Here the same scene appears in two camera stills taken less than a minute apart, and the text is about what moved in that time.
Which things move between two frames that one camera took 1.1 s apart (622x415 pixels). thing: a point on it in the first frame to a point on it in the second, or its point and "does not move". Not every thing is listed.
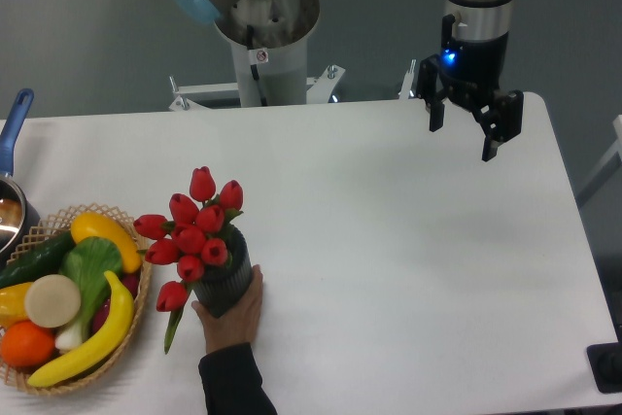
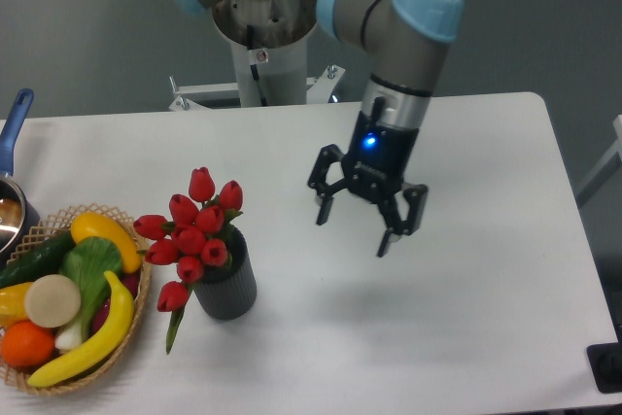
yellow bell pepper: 12,304 does not move
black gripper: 475,64 to 375,162
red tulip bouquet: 196,229 does not move
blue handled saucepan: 18,218 does not move
